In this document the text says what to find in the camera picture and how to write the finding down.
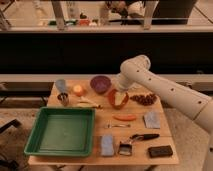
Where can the orange carrot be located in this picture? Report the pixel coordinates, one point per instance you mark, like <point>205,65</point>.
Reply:
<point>125,118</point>

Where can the small metal box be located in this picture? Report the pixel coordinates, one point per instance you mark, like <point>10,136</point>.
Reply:
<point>125,149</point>

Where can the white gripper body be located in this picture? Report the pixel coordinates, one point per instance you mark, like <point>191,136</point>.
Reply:
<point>119,97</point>

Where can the small metal cup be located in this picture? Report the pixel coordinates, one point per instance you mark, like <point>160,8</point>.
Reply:
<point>63,99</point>

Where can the orange peach fruit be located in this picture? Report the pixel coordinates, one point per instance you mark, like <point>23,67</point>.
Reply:
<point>78,90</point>

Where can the silver fork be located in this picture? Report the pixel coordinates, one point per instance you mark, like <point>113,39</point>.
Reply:
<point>117,125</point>

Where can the black rectangular case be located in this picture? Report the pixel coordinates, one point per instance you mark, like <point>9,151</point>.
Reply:
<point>160,151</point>

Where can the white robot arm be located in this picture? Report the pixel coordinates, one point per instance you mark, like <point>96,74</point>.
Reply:
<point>195,105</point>

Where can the yellow banana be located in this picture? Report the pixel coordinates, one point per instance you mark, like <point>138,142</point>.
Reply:
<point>88,104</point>

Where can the red bowl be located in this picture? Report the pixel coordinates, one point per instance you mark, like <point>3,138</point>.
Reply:
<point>111,99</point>

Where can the purple bowl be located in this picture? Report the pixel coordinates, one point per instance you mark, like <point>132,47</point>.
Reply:
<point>100,84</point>

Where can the green plastic tray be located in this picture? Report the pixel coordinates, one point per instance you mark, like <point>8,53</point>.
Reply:
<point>66,132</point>

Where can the wooden table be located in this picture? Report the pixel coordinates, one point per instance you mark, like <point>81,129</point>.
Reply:
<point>104,116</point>

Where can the blue plastic cup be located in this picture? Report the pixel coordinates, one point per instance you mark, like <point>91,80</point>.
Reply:
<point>61,85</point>

